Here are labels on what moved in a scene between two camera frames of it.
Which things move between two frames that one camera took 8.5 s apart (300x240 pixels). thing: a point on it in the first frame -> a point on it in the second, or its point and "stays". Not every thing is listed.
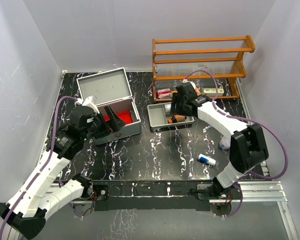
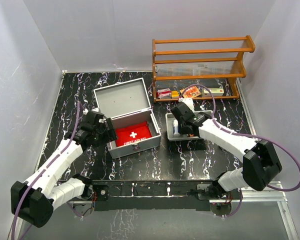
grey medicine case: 112,88 -> 126,102
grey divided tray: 158,115 -> 170,117
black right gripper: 175,109 -> 181,129
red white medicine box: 164,93 stays
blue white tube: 205,159 -> 176,128
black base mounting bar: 152,194 stays
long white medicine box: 211,91 stays
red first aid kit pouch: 125,114 -> 132,134
